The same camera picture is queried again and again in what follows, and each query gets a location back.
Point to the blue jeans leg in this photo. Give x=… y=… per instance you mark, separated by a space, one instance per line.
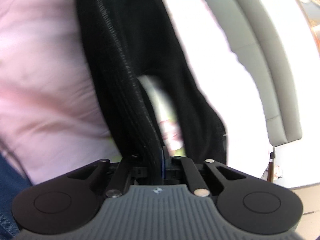
x=12 y=183

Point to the pink floral bed sheet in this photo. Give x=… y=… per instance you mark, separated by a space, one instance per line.
x=51 y=120

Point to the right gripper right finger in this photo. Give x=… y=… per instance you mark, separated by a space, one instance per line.
x=207 y=179

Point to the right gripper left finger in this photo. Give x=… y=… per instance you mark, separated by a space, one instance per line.
x=112 y=180

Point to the wooden bedside stand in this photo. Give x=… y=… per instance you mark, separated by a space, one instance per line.
x=270 y=173

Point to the black pants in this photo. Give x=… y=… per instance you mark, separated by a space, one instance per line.
x=126 y=39

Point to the grey upholstered headboard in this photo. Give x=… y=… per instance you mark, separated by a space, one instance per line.
x=253 y=37

